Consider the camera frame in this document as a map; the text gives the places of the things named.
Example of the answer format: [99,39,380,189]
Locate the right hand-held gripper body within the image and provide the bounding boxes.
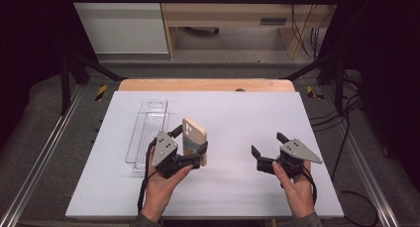
[257,138,323,180]

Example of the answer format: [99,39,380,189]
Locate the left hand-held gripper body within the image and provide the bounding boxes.
[150,131,203,179]

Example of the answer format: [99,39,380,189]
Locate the beige printed phone case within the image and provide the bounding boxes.
[181,117,208,168]

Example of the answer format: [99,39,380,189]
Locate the person's left hand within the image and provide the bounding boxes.
[141,147,194,221]

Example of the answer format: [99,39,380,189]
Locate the person's right hand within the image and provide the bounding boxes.
[271,161,316,219]

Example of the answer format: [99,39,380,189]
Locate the clear plastic packaging tray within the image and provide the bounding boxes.
[125,98,170,173]

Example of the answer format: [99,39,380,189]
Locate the wooden table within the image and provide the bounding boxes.
[118,77,296,93]

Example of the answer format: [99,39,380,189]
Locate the yellow black striped tape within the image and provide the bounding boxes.
[306,85,325,100]
[94,84,109,102]

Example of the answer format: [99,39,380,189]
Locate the black metal stand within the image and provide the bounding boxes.
[280,52,346,113]
[59,52,128,116]

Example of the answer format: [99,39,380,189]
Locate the white cabinet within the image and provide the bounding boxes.
[65,0,170,56]

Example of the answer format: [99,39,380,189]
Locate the black curtain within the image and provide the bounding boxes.
[0,0,99,151]
[318,0,420,183]

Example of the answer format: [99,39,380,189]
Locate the light wooden desk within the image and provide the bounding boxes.
[157,0,345,60]

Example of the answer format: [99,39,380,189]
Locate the right hand-held gripper cable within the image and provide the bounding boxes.
[301,167,319,205]

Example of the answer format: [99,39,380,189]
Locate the bundle of black floor cables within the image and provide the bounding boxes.
[310,71,365,171]

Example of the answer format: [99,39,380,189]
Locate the aluminium rail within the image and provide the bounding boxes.
[0,84,85,227]
[321,86,400,227]

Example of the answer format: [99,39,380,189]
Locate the black looped cable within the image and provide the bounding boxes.
[339,189,380,227]

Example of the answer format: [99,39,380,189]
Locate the hanging black cables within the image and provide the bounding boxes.
[289,3,328,60]

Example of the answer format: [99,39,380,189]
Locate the grey drawer handle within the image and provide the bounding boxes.
[260,18,288,26]

